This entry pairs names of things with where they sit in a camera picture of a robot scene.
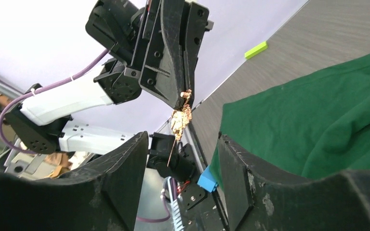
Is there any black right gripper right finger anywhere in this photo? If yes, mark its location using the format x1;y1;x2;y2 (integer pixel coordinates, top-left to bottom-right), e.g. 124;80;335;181
218;134;370;231

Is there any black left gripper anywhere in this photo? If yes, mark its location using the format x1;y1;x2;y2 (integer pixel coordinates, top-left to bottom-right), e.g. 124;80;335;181
85;0;210;110

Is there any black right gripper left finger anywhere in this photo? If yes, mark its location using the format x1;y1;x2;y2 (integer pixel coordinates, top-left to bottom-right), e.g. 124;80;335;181
0;131;148;231

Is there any gold brooch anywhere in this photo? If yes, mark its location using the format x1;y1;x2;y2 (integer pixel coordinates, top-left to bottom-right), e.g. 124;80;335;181
167;89;192;166

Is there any green garment cloth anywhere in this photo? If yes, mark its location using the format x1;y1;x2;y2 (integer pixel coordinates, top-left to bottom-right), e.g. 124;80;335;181
220;54;370;180

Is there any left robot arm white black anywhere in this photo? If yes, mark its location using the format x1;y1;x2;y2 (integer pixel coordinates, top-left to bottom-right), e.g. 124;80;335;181
0;0;213;181

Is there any lime green block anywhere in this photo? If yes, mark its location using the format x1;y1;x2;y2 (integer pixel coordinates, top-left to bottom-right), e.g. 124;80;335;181
244;41;268;60

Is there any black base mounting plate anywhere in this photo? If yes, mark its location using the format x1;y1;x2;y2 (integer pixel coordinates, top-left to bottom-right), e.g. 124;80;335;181
174;181;229;231

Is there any light blue cube block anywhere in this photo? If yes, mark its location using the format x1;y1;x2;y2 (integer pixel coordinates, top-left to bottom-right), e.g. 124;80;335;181
197;165;218;193

